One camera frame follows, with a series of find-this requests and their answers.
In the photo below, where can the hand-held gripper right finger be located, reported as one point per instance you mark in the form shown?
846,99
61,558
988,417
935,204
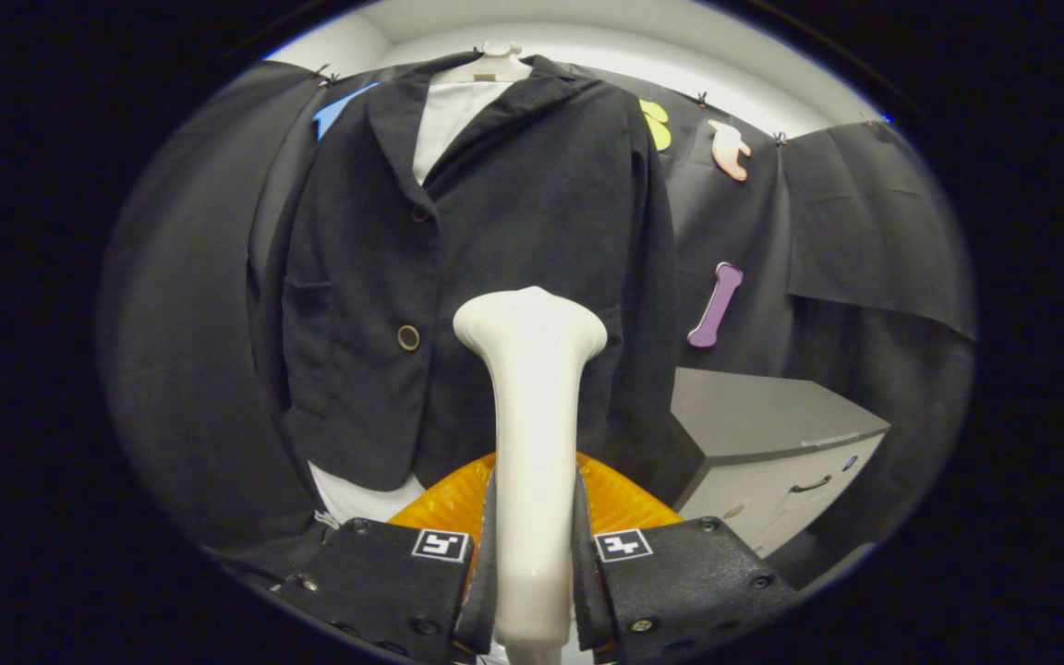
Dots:
680,582

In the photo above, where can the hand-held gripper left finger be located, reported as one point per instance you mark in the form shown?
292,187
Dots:
384,582

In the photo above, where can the white garment steamer head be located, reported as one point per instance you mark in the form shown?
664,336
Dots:
532,416

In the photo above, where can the black suit jacket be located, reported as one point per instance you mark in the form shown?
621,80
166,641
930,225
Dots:
513,212

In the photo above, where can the grey cabinet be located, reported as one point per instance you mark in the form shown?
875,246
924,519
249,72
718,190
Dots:
754,416

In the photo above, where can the cream plastic hanger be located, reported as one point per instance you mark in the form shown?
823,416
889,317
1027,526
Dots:
495,66

